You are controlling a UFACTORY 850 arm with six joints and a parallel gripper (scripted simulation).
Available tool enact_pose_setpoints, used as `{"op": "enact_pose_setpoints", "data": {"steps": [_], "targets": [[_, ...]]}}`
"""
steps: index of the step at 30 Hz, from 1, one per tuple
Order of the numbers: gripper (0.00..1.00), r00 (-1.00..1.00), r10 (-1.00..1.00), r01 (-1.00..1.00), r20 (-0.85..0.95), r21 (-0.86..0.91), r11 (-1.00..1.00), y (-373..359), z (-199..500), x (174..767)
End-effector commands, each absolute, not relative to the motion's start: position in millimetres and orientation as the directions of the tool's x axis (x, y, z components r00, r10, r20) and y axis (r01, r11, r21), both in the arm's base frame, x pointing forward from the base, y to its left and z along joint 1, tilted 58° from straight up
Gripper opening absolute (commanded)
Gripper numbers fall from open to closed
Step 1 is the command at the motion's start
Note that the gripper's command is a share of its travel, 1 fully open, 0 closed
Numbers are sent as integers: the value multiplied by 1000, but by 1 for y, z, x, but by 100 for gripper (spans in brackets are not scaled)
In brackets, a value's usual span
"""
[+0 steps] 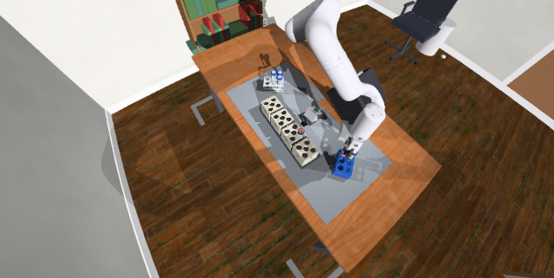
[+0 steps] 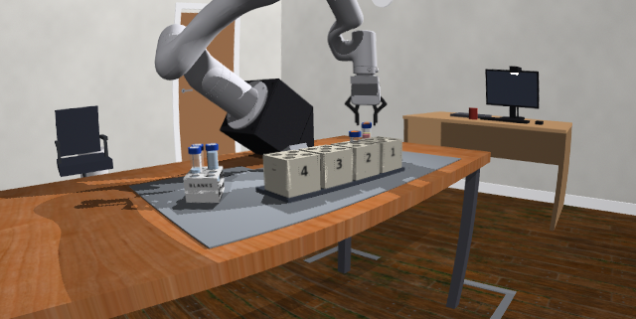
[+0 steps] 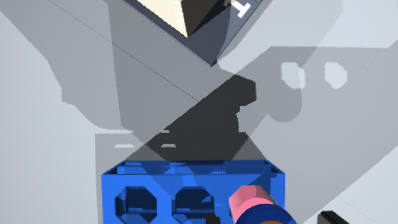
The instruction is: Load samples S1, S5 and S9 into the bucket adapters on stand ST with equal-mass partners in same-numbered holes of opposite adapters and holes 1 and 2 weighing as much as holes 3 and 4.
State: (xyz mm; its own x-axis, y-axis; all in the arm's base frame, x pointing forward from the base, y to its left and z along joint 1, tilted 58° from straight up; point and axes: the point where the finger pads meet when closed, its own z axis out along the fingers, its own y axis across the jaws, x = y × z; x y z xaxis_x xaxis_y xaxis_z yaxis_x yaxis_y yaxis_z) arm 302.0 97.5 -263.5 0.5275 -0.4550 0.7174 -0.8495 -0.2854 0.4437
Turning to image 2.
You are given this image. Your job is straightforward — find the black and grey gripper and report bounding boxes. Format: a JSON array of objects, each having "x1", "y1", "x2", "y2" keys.
[{"x1": 345, "y1": 83, "x2": 387, "y2": 126}]

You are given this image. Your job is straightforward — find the cream bucket adapter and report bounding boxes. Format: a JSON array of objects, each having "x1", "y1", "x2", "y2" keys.
[
  {"x1": 330, "y1": 141, "x2": 380, "y2": 181},
  {"x1": 263, "y1": 150, "x2": 321, "y2": 198},
  {"x1": 361, "y1": 136, "x2": 402, "y2": 173},
  {"x1": 299, "y1": 145, "x2": 353, "y2": 189}
]

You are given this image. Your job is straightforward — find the white tube rack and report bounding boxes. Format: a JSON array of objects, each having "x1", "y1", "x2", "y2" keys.
[{"x1": 183, "y1": 166, "x2": 225, "y2": 203}]

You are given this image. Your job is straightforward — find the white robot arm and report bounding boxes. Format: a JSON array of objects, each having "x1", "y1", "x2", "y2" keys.
[{"x1": 155, "y1": 0, "x2": 379, "y2": 129}]

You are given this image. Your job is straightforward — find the water blank tube with white cap dot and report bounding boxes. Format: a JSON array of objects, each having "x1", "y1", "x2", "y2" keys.
[{"x1": 206, "y1": 143, "x2": 219, "y2": 170}]

